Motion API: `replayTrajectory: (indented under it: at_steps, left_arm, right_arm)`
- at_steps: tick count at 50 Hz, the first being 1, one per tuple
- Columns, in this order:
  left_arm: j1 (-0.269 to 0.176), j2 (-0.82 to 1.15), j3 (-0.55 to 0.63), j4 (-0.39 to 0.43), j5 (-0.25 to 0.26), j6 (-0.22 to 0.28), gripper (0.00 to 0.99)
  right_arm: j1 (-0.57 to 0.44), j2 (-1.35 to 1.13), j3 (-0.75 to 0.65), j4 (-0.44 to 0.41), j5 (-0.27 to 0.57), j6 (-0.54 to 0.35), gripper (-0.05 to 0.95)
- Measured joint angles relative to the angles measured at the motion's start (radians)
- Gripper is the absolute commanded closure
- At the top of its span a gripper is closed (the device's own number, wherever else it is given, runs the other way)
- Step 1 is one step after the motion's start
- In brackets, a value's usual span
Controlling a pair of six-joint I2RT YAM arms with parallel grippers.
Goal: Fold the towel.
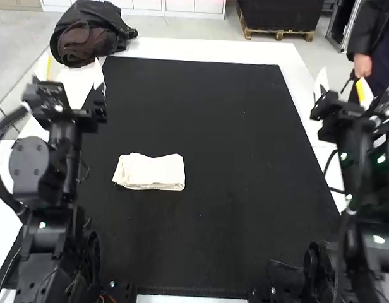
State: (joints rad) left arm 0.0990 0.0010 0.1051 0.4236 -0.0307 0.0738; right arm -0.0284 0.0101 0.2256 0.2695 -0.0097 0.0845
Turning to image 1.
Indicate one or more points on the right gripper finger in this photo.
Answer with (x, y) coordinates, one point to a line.
(320, 83)
(365, 93)

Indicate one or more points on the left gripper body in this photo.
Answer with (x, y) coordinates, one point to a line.
(49, 101)

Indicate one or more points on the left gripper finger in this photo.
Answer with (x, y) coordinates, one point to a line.
(43, 72)
(84, 82)

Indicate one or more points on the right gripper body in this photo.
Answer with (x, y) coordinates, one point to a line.
(339, 120)

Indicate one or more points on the pale towel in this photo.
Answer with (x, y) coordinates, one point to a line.
(150, 172)

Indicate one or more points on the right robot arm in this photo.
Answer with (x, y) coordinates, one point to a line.
(355, 189)

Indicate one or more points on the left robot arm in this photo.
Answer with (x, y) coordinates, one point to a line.
(27, 164)

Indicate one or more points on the black bag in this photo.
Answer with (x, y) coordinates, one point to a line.
(87, 34)

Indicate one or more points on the person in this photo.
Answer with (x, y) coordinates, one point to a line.
(377, 31)

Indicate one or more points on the wooden pallet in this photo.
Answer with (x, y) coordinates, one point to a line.
(276, 34)

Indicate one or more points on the black crate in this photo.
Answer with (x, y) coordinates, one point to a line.
(276, 14)

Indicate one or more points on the grey cupboard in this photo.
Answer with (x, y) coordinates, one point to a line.
(144, 5)
(194, 5)

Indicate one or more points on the black mat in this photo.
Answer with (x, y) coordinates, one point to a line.
(197, 126)

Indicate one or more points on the black case with metal frame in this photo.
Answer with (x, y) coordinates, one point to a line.
(338, 28)

